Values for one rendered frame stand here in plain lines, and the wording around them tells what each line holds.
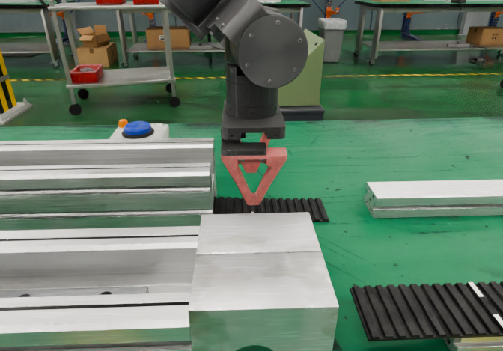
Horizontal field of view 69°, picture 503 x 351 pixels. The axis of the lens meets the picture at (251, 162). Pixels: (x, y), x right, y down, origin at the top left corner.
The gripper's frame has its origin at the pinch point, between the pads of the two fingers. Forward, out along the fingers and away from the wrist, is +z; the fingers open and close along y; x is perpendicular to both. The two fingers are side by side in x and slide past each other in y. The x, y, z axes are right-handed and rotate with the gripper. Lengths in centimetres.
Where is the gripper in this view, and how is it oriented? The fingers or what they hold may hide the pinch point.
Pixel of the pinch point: (251, 181)
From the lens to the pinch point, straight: 45.3
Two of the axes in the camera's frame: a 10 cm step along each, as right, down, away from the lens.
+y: 0.4, 4.5, -8.9
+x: 10.0, -0.2, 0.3
